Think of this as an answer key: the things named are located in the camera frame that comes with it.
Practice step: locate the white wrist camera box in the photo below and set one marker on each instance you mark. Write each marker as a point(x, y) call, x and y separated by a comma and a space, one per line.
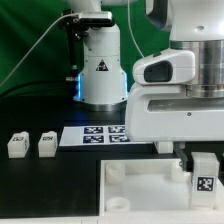
point(165, 67)

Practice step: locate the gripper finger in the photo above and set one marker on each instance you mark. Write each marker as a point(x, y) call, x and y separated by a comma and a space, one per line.
point(184, 155)

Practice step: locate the white marker sheet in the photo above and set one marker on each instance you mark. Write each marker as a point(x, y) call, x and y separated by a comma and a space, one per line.
point(94, 135)

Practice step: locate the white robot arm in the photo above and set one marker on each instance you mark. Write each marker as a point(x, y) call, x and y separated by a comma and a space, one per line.
point(197, 26)

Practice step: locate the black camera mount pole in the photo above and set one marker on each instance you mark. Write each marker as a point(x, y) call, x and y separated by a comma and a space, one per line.
point(75, 31)

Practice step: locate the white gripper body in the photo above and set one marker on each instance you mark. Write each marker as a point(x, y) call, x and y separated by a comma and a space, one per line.
point(163, 113)

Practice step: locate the white square tabletop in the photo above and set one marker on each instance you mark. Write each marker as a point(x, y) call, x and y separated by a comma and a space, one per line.
point(146, 190)

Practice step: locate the silver camera on mount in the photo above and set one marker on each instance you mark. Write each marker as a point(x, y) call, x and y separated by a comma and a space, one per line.
point(98, 18)

